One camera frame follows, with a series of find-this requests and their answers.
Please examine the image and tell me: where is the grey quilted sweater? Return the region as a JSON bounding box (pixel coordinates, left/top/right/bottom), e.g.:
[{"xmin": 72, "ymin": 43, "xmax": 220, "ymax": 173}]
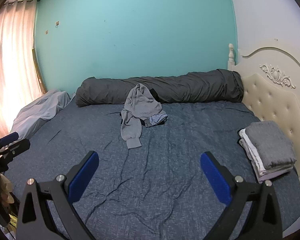
[{"xmin": 120, "ymin": 83, "xmax": 166, "ymax": 149}]

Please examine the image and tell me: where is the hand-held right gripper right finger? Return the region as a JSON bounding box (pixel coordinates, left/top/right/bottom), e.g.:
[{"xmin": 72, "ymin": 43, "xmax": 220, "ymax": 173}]
[{"xmin": 200, "ymin": 151, "xmax": 283, "ymax": 240}]

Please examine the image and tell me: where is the blue striped cloth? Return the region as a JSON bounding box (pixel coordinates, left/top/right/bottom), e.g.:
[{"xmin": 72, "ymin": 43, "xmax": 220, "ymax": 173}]
[{"xmin": 149, "ymin": 114, "xmax": 169, "ymax": 127}]

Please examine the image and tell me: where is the person's left hand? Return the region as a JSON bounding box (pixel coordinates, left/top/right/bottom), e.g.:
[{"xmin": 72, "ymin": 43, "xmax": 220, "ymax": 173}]
[{"xmin": 0, "ymin": 174, "xmax": 15, "ymax": 205}]

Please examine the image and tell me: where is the black garment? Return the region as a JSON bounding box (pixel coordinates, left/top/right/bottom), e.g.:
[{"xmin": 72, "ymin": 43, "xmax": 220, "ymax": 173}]
[{"xmin": 139, "ymin": 88, "xmax": 166, "ymax": 128}]

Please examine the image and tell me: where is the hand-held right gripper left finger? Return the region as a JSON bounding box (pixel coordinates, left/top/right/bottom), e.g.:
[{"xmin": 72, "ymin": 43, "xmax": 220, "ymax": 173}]
[{"xmin": 16, "ymin": 151, "xmax": 100, "ymax": 240}]

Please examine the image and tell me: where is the wooden window frame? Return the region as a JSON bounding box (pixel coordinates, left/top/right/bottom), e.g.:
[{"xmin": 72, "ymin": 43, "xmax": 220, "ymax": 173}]
[{"xmin": 32, "ymin": 47, "xmax": 47, "ymax": 92}]

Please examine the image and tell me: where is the dark grey rolled duvet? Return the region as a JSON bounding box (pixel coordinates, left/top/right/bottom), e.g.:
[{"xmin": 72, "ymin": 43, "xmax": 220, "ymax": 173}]
[{"xmin": 75, "ymin": 69, "xmax": 244, "ymax": 108}]

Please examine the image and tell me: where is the pink curtain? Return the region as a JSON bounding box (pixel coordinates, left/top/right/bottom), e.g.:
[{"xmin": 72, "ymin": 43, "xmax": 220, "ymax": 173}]
[{"xmin": 0, "ymin": 0, "xmax": 47, "ymax": 143}]

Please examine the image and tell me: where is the blue bed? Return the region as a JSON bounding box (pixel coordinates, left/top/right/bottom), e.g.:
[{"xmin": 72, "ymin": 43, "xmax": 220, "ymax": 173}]
[{"xmin": 2, "ymin": 100, "xmax": 300, "ymax": 240}]

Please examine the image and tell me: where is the light grey bed sheet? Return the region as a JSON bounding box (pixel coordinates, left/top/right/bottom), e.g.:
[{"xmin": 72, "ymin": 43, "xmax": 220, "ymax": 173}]
[{"xmin": 11, "ymin": 90, "xmax": 77, "ymax": 140}]

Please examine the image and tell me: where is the cream tufted headboard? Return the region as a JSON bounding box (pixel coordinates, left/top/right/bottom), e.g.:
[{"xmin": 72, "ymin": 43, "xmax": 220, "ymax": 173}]
[{"xmin": 227, "ymin": 39, "xmax": 300, "ymax": 238}]

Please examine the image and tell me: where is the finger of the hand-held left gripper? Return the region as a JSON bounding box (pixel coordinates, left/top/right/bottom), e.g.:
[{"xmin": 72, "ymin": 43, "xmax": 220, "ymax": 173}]
[
  {"xmin": 0, "ymin": 131, "xmax": 19, "ymax": 151},
  {"xmin": 0, "ymin": 139, "xmax": 31, "ymax": 161}
]

